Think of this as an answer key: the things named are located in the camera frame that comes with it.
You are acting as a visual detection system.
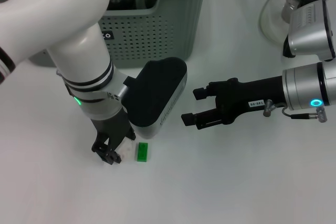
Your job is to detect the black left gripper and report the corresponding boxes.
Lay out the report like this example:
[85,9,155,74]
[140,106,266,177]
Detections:
[90,106,137,166]

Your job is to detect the right gripper silver elbow plug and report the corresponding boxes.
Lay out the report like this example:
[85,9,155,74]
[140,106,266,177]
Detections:
[263,100,328,123]

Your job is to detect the flat green building brick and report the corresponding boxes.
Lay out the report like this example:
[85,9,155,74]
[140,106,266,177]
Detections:
[135,142,150,162]

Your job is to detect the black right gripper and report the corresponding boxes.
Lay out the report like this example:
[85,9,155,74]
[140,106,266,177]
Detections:
[181,76,286,131]

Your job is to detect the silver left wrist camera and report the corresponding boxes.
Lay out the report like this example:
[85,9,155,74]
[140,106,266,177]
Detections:
[107,57,188,140]

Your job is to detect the grey perforated storage bin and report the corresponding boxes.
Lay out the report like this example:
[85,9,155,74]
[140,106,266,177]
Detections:
[30,0,211,69]

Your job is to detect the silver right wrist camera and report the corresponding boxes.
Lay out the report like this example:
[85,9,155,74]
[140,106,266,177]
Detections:
[287,0,336,62]

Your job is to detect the white building brick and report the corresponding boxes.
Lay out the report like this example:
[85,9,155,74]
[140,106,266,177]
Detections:
[115,141,135,161]

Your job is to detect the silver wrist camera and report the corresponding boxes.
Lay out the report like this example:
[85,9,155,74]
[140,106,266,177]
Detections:
[107,57,188,140]
[287,0,336,62]

